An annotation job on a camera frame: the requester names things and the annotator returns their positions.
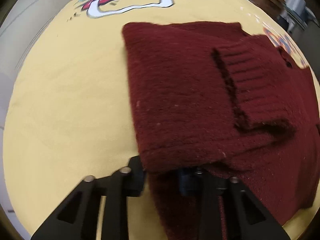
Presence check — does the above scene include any dark red knit sweater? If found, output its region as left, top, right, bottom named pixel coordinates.
left=122, top=22, right=319, bottom=239

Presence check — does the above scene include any yellow dino print bedspread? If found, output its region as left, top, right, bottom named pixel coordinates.
left=3, top=0, right=319, bottom=239

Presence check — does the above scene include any white wardrobe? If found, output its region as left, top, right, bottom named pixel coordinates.
left=0, top=0, right=83, bottom=131

